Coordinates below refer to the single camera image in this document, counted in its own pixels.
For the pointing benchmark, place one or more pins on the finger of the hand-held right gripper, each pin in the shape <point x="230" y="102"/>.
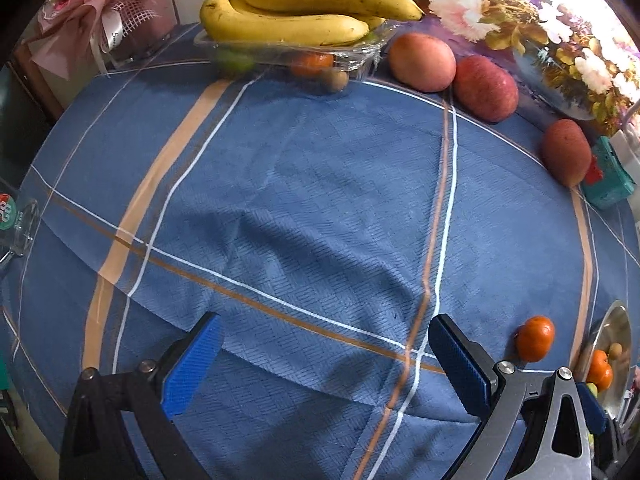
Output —
<point x="592" y="410"/>

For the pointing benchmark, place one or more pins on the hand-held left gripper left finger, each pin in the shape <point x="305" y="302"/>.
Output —
<point x="195" y="360"/>

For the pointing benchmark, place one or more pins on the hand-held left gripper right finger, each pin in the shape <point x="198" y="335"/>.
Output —
<point x="457" y="360"/>

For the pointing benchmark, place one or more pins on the large orange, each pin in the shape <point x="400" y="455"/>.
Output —
<point x="604" y="378"/>

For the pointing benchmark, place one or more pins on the brown longan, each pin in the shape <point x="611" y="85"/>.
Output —
<point x="616" y="349"/>

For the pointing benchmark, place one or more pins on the small orange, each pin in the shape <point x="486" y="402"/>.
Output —
<point x="535" y="338"/>

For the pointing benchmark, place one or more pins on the round steel plate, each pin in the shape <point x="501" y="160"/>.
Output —
<point x="617" y="325"/>

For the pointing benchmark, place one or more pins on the blue plaid tablecloth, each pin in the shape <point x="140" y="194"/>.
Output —
<point x="300" y="185"/>

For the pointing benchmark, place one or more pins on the glass mug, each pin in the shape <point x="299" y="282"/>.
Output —
<point x="25" y="220"/>

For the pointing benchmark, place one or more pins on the teal box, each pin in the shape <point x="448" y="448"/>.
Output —
<point x="607" y="182"/>

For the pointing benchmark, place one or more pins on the white box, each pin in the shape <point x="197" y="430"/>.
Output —
<point x="627" y="146"/>

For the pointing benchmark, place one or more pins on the pale red apple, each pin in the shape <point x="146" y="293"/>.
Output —
<point x="422" y="62"/>

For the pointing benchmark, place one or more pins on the green fruit in tray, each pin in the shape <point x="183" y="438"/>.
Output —
<point x="232" y="62"/>

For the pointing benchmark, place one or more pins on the brown fruit in tray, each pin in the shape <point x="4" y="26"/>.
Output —
<point x="334" y="80"/>

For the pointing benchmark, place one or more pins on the orange in tray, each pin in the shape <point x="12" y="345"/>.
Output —
<point x="311" y="64"/>

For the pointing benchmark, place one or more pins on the clear plastic tray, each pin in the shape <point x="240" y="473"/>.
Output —
<point x="350" y="57"/>

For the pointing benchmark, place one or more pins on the brown wooden furniture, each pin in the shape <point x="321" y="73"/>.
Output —
<point x="32" y="82"/>

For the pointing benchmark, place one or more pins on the floral painting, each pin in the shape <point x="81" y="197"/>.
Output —
<point x="500" y="10"/>

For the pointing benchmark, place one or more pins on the pink flower bouquet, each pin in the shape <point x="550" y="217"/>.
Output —
<point x="90" y="15"/>

